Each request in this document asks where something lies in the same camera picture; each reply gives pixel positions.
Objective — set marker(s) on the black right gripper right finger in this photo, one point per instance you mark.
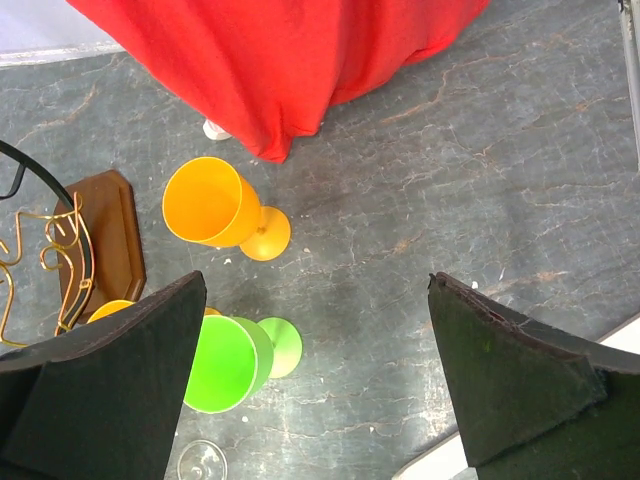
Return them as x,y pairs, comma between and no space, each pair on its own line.
455,309

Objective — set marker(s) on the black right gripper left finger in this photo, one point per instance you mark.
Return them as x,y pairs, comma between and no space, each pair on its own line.
103,401

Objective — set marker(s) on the orange plastic goblet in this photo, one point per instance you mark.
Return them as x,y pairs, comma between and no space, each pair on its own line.
117,305
208,202

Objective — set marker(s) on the green plastic goblet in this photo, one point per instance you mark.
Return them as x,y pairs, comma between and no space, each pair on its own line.
235,357

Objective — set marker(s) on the gold wire glass rack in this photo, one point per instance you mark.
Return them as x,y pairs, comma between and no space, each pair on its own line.
92,242

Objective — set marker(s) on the clear wine glass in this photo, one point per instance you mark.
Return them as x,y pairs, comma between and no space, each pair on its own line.
202,460

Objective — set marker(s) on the red cloth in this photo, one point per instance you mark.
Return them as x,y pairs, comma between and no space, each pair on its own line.
266,72

